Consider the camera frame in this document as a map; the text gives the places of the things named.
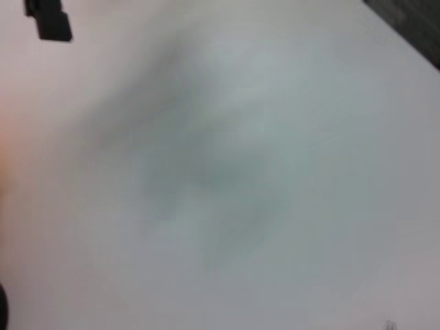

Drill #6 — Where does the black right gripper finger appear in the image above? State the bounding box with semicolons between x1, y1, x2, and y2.
23;0;74;43

